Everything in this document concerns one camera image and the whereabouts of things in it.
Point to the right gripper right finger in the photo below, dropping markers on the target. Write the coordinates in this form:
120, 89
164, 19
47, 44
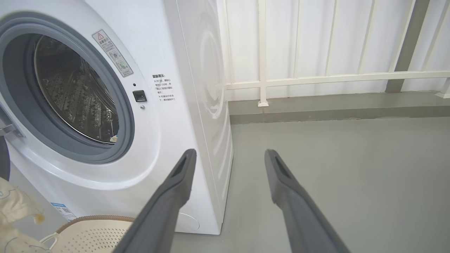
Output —
299, 211

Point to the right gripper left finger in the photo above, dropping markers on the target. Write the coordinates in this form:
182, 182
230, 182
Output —
165, 207

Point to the cream bear print garment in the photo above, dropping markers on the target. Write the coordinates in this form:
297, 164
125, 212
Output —
14, 207

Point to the white front-load washing machine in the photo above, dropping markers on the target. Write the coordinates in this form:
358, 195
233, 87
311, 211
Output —
168, 140

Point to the cream perforated laundry basket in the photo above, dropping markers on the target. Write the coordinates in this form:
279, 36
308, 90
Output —
91, 235

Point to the black door latch socket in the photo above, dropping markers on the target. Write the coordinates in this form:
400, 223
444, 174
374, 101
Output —
139, 96

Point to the small cream cloth piece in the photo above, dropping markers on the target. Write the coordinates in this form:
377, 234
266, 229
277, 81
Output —
113, 139

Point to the blue white energy label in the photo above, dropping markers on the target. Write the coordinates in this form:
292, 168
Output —
63, 211

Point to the white metal railing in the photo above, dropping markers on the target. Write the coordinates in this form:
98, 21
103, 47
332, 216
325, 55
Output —
263, 52

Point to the grey warning label sticker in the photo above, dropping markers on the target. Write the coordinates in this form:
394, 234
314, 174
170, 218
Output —
112, 52

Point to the grey metal post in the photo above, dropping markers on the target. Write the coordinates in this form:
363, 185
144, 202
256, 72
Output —
407, 45

